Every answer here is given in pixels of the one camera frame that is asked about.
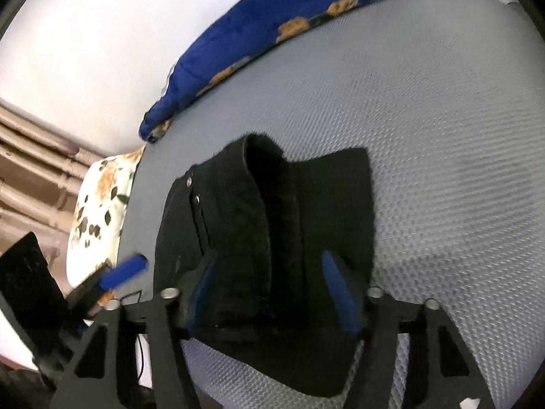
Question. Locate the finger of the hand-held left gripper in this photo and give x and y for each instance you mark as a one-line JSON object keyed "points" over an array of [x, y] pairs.
{"points": [[127, 269]]}

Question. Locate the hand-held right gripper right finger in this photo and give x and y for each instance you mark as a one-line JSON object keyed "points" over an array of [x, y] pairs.
{"points": [[340, 294]]}

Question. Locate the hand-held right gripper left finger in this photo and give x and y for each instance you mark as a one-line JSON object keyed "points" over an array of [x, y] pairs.
{"points": [[200, 285]]}

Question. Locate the black pants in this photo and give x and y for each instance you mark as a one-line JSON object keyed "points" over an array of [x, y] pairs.
{"points": [[238, 221]]}

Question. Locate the white floral pillow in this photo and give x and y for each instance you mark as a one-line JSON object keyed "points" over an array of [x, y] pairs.
{"points": [[91, 243]]}

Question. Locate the grey honeycomb mesh mat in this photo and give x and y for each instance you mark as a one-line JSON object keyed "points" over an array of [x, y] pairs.
{"points": [[425, 115]]}

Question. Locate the blue floral blanket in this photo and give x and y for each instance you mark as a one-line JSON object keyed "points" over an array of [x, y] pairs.
{"points": [[238, 38]]}

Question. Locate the wooden moulded bed frame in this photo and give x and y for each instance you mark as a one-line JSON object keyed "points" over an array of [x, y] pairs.
{"points": [[25, 166]]}

